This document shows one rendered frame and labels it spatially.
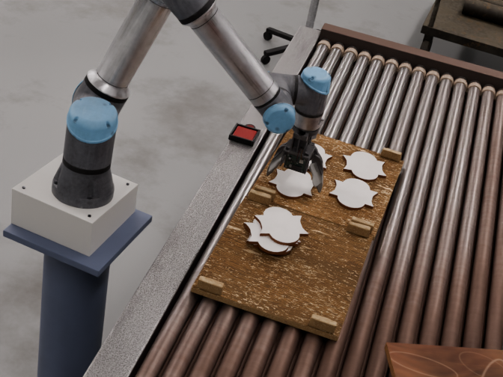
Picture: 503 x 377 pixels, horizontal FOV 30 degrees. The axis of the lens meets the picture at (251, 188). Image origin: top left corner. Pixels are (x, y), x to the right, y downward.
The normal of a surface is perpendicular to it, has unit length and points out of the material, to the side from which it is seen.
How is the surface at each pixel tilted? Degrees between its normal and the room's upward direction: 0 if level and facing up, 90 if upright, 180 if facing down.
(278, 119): 87
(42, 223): 90
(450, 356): 0
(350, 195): 0
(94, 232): 90
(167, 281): 0
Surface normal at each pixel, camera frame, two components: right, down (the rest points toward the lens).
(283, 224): 0.17, -0.81
